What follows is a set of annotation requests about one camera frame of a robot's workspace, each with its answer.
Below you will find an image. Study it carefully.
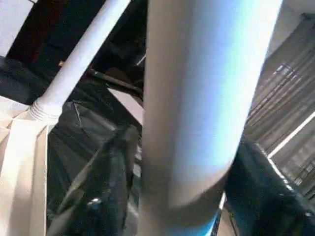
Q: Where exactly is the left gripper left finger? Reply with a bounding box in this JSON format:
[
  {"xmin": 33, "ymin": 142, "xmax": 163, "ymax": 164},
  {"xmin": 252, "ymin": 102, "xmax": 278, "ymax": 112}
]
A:
[{"xmin": 46, "ymin": 125, "xmax": 142, "ymax": 236}]

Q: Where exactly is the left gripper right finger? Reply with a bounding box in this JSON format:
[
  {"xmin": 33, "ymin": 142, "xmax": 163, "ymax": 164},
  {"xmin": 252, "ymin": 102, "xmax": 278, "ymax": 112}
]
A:
[{"xmin": 221, "ymin": 141, "xmax": 315, "ymax": 236}]

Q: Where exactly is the white plastic table top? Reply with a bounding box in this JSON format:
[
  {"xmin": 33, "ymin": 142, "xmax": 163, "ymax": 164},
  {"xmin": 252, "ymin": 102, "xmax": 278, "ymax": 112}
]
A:
[{"xmin": 0, "ymin": 95, "xmax": 61, "ymax": 236}]

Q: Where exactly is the white plastic table leg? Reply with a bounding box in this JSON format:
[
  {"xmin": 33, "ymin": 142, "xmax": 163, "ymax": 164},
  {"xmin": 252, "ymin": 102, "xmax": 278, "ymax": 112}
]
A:
[
  {"xmin": 139, "ymin": 0, "xmax": 284, "ymax": 236},
  {"xmin": 29, "ymin": 0, "xmax": 131, "ymax": 123}
]

